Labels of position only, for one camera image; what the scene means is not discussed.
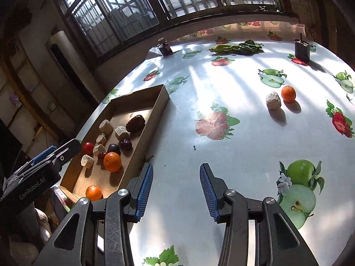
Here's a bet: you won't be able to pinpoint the pink plush toy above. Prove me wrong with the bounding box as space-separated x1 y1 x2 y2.
8 93 23 108

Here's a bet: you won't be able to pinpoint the orange tangerine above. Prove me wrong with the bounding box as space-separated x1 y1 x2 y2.
103 151 122 173
281 85 296 103
85 185 103 201

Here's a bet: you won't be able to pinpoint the fruit-print tablecloth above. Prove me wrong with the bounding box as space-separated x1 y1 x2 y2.
59 21 355 266

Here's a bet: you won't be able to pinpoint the barred window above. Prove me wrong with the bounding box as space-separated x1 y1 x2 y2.
54 0 280 59

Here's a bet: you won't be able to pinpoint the large wrinkled red date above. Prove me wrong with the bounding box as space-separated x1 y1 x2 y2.
126 115 146 133

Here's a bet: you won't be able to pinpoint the white standing air conditioner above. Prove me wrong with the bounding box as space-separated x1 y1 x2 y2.
46 30 96 108

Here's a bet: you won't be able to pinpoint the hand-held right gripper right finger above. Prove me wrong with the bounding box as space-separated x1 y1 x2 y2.
199 163 319 266

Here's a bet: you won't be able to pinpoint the black binder clip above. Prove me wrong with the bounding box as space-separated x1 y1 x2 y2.
294 35 310 63

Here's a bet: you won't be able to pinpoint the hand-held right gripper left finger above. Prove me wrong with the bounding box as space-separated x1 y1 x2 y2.
33 163 154 266

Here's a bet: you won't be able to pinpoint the dark jar at table edge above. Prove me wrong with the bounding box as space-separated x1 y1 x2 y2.
157 41 174 57

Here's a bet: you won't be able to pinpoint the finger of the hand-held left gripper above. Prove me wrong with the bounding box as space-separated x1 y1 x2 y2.
30 145 58 166
51 139 82 169

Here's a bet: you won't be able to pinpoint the green leafy vegetables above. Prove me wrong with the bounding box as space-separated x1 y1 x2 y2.
209 39 265 56

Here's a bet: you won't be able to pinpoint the brown cardboard box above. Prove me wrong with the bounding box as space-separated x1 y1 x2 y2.
59 84 170 200

